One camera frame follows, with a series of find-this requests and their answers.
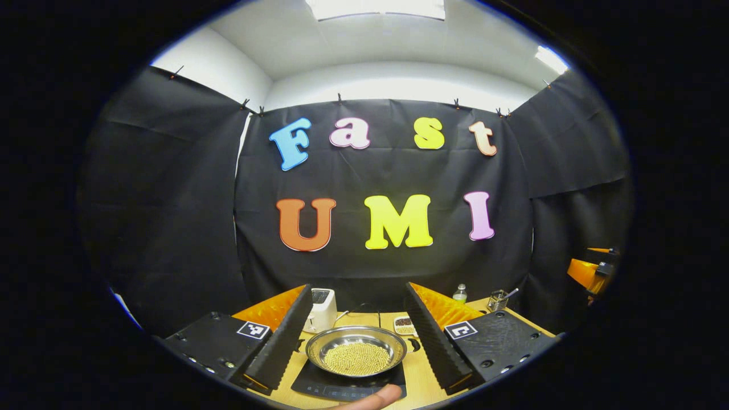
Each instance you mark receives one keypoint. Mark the row of small cloth clips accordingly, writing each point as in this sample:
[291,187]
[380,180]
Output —
[339,98]

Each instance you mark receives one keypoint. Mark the black backdrop cloth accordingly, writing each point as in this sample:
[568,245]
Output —
[387,171]

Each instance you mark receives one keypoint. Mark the white toaster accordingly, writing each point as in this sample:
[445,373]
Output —
[323,310]

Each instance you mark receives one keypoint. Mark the green label drink bottle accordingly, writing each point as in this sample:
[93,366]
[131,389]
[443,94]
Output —
[460,295]

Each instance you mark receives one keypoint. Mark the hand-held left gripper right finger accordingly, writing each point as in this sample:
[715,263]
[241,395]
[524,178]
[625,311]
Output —
[435,341]

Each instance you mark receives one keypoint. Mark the metal spoon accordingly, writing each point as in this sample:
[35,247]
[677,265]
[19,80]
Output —
[511,293]

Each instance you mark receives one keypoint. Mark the white divided grain dish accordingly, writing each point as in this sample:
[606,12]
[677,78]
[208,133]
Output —
[405,326]

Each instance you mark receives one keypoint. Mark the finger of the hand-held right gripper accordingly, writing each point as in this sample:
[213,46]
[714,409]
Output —
[584,273]

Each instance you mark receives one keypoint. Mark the white side table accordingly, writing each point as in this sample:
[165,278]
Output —
[126,310]

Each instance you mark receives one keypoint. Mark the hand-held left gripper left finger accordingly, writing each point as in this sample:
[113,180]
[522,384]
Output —
[285,341]

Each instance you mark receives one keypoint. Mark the pile of soybeans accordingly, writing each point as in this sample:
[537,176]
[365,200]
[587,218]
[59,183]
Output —
[357,359]

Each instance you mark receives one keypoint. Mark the small ceiling light panel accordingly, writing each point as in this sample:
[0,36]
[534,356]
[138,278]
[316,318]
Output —
[551,60]

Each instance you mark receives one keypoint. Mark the large ceiling light panel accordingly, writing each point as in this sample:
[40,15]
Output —
[376,8]

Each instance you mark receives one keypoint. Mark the black induction cooktop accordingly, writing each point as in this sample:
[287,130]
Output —
[342,388]

